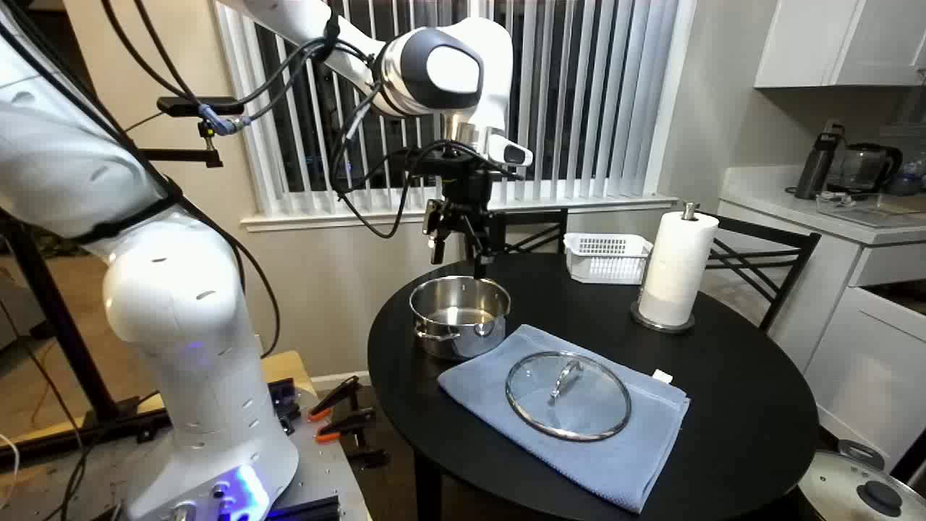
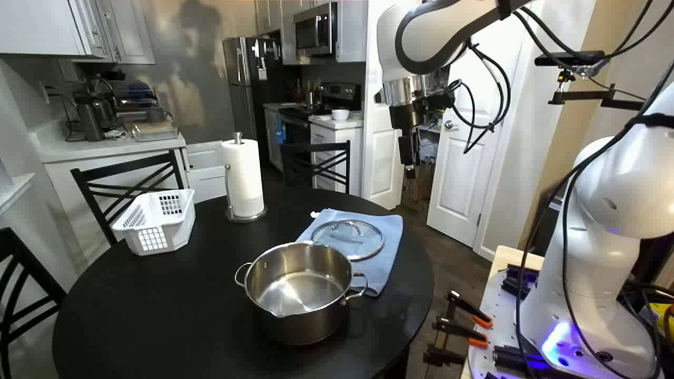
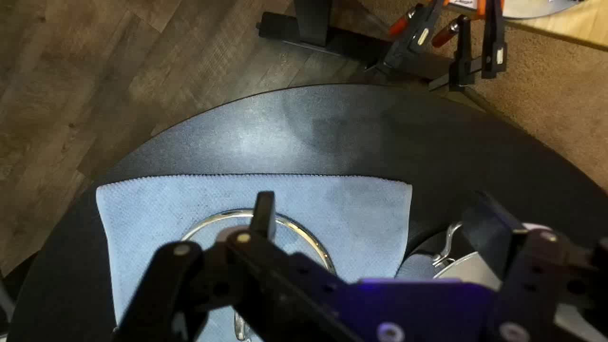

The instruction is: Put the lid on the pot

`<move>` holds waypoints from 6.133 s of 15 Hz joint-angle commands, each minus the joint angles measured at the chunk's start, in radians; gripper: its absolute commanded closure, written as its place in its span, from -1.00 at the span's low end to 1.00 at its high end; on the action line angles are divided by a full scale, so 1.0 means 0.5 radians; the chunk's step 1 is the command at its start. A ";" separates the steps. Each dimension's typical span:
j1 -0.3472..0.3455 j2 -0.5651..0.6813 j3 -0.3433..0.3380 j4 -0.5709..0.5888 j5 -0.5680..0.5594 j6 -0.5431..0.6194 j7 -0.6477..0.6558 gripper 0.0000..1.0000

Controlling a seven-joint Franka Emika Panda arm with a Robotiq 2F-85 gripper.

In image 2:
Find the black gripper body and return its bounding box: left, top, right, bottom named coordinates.
left=390, top=88, right=455, bottom=164

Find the glass pot lid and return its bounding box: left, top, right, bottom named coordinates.
left=312, top=218, right=386, bottom=262

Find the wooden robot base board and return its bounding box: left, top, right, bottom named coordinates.
left=462, top=246, right=544, bottom=379

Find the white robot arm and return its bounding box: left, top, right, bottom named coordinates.
left=377, top=0, right=674, bottom=379

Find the stainless steel pot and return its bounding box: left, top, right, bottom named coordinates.
left=232, top=243, right=368, bottom=347

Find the white door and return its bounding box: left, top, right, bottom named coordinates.
left=427, top=27, right=520, bottom=246

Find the white bowl on counter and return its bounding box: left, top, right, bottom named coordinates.
left=331, top=109, right=350, bottom=119

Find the microwave oven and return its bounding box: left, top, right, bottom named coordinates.
left=292, top=0, right=338, bottom=56

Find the blue dish towel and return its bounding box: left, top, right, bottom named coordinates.
left=298, top=209, right=405, bottom=296

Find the black refrigerator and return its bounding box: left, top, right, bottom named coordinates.
left=221, top=36, right=280, bottom=172

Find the paper towel roll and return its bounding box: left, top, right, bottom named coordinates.
left=221, top=132, right=266, bottom=222

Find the black orange clamp upper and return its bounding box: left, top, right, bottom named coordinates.
left=446, top=291, right=493, bottom=328

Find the black orange clamp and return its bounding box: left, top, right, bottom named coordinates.
left=432, top=315, right=489, bottom=350
left=446, top=291, right=493, bottom=328

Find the black orange clamp lower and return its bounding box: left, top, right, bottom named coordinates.
left=432, top=315, right=489, bottom=350

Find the white plastic basket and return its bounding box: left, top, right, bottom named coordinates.
left=112, top=189, right=195, bottom=256

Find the black chair behind table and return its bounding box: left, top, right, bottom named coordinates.
left=71, top=150, right=185, bottom=249

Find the coffee machine on counter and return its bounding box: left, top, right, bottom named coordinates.
left=71, top=69, right=124, bottom=142

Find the black chair at left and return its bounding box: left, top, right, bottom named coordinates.
left=0, top=228, right=66, bottom=379

